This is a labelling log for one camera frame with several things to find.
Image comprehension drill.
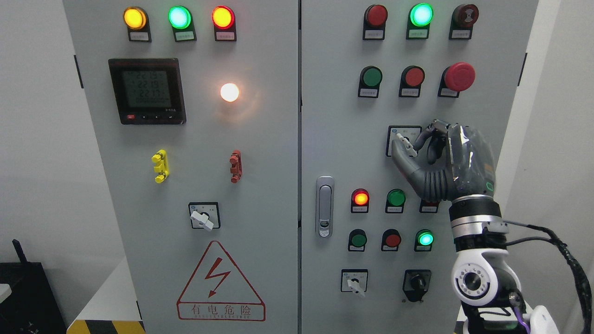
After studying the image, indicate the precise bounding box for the green indicator light top left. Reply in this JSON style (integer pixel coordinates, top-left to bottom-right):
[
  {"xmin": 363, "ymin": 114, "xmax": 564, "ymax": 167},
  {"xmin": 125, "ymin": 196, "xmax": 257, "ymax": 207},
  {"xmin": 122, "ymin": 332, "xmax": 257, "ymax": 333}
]
[{"xmin": 168, "ymin": 6, "xmax": 197, "ymax": 42}]

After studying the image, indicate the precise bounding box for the left door grey rotary switch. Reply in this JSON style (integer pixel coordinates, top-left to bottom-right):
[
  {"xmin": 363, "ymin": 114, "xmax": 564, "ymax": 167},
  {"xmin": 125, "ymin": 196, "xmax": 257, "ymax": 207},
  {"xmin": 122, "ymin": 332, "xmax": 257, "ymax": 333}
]
[{"xmin": 187, "ymin": 202, "xmax": 221, "ymax": 231}]

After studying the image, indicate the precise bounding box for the black digital power meter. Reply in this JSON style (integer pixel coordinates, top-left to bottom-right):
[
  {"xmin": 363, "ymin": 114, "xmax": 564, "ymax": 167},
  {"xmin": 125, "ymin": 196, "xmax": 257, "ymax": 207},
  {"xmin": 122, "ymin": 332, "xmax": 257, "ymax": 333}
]
[{"xmin": 108, "ymin": 58, "xmax": 186, "ymax": 125}]

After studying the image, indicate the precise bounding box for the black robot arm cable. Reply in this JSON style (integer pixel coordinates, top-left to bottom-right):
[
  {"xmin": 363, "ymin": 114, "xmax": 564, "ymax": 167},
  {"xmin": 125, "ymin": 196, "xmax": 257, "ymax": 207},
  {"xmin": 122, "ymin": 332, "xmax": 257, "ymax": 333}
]
[{"xmin": 504, "ymin": 220, "xmax": 594, "ymax": 334}]

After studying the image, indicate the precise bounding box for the green push button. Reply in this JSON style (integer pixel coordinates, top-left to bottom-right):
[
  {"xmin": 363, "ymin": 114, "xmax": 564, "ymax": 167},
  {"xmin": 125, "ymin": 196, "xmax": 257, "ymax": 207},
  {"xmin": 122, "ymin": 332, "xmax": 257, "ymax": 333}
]
[
  {"xmin": 358, "ymin": 66, "xmax": 383, "ymax": 98},
  {"xmin": 348, "ymin": 229, "xmax": 368, "ymax": 252}
]

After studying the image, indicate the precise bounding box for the green lit indicator light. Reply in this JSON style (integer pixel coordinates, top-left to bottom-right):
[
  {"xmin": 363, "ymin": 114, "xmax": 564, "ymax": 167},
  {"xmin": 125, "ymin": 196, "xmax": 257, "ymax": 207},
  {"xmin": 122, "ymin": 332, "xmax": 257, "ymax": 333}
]
[
  {"xmin": 407, "ymin": 3, "xmax": 433, "ymax": 40},
  {"xmin": 414, "ymin": 230, "xmax": 434, "ymax": 252}
]

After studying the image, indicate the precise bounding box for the white lit indicator lamp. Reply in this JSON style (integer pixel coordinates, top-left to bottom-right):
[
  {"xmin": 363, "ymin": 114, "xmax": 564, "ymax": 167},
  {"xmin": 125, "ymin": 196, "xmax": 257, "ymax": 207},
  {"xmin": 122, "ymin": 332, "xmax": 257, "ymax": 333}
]
[{"xmin": 220, "ymin": 83, "xmax": 240, "ymax": 103}]

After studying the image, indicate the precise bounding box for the green indicator light middle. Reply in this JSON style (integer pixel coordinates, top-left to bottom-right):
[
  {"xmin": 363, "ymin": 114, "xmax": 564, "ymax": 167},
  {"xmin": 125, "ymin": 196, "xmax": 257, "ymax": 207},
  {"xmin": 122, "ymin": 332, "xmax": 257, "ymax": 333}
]
[{"xmin": 385, "ymin": 189, "xmax": 407, "ymax": 213}]

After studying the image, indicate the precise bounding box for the red push button upper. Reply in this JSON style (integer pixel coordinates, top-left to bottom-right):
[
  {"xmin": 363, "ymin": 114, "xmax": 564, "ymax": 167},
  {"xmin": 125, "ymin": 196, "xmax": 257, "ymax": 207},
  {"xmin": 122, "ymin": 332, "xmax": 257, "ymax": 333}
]
[{"xmin": 399, "ymin": 65, "xmax": 425, "ymax": 98}]

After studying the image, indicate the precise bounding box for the green lit indicator light lower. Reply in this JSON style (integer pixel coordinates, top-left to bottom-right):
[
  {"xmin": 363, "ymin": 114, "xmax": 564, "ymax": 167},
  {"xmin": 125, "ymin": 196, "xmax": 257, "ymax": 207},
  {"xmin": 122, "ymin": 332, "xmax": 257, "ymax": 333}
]
[{"xmin": 414, "ymin": 230, "xmax": 434, "ymax": 252}]

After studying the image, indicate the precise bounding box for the yellow indicator light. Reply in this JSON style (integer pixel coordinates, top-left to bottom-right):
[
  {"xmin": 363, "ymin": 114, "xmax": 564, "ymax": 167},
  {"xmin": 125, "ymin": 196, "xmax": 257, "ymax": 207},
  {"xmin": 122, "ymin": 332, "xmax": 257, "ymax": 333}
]
[{"xmin": 123, "ymin": 6, "xmax": 151, "ymax": 43}]

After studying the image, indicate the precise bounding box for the red push button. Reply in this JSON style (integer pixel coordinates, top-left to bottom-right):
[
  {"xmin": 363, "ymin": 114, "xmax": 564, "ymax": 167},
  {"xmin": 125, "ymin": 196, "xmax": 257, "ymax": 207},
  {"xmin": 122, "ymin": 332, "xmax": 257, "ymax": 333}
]
[
  {"xmin": 381, "ymin": 229, "xmax": 401, "ymax": 252},
  {"xmin": 399, "ymin": 65, "xmax": 425, "ymax": 98}
]

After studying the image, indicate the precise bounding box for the black box with antenna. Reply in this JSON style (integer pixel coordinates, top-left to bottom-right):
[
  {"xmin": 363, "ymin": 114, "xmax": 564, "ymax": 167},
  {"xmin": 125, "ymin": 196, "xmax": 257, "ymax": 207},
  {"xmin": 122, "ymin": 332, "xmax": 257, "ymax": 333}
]
[{"xmin": 0, "ymin": 239, "xmax": 67, "ymax": 334}]

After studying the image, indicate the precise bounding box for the dark red indicator light top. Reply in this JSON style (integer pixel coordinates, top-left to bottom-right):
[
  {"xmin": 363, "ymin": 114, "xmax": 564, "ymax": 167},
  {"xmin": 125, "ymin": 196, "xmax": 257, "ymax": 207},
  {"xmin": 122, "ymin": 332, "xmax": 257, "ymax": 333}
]
[{"xmin": 362, "ymin": 4, "xmax": 388, "ymax": 40}]

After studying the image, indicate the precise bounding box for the red terminal connector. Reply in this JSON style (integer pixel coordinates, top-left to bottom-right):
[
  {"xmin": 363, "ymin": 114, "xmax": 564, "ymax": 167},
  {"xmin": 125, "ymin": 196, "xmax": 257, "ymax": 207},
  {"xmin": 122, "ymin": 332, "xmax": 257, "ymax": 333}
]
[{"xmin": 229, "ymin": 150, "xmax": 243, "ymax": 184}]

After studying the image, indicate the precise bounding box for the red push button lower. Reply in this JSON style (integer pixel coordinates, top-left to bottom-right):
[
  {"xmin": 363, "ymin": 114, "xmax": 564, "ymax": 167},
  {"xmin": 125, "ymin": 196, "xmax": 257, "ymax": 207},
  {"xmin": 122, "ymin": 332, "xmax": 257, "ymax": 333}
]
[{"xmin": 381, "ymin": 229, "xmax": 401, "ymax": 252}]

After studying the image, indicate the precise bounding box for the silver cabinet door latch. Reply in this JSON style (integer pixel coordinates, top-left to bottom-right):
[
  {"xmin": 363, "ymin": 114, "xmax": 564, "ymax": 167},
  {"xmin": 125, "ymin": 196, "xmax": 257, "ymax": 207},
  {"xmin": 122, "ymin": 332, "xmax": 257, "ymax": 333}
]
[{"xmin": 316, "ymin": 176, "xmax": 335, "ymax": 238}]

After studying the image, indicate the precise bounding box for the red lit indicator light middle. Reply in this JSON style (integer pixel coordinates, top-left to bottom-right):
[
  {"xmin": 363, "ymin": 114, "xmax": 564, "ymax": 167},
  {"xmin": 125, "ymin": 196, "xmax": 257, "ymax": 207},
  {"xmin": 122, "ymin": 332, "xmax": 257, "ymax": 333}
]
[{"xmin": 350, "ymin": 188, "xmax": 370, "ymax": 213}]

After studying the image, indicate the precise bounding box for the black key selector switch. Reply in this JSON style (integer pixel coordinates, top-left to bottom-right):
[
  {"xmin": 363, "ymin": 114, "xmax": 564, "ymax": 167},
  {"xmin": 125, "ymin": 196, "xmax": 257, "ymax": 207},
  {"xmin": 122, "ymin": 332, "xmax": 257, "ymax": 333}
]
[{"xmin": 402, "ymin": 269, "xmax": 432, "ymax": 302}]

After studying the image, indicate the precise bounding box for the green lit indicator light top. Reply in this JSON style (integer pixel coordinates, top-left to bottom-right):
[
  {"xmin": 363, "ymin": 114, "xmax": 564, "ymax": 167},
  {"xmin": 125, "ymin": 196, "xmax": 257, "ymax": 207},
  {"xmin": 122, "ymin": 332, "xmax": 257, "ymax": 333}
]
[{"xmin": 407, "ymin": 3, "xmax": 433, "ymax": 40}]

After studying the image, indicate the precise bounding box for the red high voltage warning sticker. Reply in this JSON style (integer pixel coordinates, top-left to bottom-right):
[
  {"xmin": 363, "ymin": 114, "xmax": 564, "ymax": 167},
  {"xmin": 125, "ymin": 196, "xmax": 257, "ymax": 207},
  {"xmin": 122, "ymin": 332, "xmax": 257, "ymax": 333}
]
[{"xmin": 176, "ymin": 240, "xmax": 266, "ymax": 321}]

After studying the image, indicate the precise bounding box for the red-orange lit indicator light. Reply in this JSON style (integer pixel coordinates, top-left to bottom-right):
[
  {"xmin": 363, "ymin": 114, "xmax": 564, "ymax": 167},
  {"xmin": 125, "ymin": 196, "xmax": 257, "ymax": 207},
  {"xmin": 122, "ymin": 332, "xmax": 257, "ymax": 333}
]
[{"xmin": 211, "ymin": 6, "xmax": 236, "ymax": 41}]

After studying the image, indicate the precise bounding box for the red emergency stop mushroom button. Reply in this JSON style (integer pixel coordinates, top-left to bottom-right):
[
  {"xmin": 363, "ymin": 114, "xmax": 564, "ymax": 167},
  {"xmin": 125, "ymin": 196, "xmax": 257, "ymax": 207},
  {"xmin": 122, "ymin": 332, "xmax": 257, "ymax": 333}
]
[{"xmin": 438, "ymin": 62, "xmax": 476, "ymax": 98}]

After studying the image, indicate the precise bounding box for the green push button upper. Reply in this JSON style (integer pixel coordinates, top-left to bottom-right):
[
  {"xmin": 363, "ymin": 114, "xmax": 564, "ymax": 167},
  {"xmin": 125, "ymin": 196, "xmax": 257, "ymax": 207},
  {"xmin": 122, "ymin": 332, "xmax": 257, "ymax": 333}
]
[{"xmin": 358, "ymin": 66, "xmax": 383, "ymax": 98}]

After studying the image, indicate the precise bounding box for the grey electrical control cabinet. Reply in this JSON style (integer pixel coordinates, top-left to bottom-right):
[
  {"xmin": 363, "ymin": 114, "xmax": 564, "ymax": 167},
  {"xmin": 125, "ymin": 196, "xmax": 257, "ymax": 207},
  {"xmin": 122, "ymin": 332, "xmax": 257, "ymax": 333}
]
[{"xmin": 63, "ymin": 0, "xmax": 538, "ymax": 334}]

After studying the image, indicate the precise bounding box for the dark red buzzer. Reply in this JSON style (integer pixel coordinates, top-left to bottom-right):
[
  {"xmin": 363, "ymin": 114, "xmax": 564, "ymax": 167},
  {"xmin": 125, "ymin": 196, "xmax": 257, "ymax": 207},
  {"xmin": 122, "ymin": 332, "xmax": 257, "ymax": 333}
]
[{"xmin": 448, "ymin": 4, "xmax": 479, "ymax": 40}]

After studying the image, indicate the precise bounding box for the yellow terminal connector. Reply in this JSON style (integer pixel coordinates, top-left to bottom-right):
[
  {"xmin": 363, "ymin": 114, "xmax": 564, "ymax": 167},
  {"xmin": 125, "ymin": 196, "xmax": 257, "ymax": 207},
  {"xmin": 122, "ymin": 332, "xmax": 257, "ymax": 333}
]
[{"xmin": 151, "ymin": 149, "xmax": 169, "ymax": 184}]

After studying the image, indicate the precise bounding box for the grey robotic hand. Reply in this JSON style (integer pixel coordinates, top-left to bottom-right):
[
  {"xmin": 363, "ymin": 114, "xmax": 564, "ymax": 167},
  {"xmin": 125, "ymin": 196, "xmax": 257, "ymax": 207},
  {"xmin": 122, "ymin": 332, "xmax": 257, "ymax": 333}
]
[{"xmin": 392, "ymin": 120, "xmax": 496, "ymax": 202}]

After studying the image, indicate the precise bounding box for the green push button lower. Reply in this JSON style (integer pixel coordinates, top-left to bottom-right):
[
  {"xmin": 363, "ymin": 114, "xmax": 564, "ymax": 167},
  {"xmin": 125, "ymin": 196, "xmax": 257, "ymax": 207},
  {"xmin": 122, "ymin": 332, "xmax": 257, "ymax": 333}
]
[{"xmin": 348, "ymin": 229, "xmax": 368, "ymax": 252}]

